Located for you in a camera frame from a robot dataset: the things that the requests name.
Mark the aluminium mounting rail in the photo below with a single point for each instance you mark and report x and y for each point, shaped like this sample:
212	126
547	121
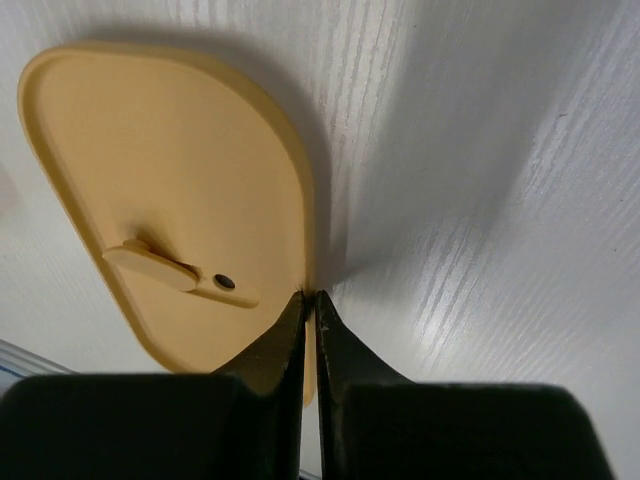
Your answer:
20	363

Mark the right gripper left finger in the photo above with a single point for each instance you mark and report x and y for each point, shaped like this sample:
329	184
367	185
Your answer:
241	421

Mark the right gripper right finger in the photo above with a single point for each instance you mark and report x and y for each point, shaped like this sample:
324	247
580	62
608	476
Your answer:
377	424

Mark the oblong tan box lid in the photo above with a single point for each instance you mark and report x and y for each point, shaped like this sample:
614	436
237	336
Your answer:
188	185

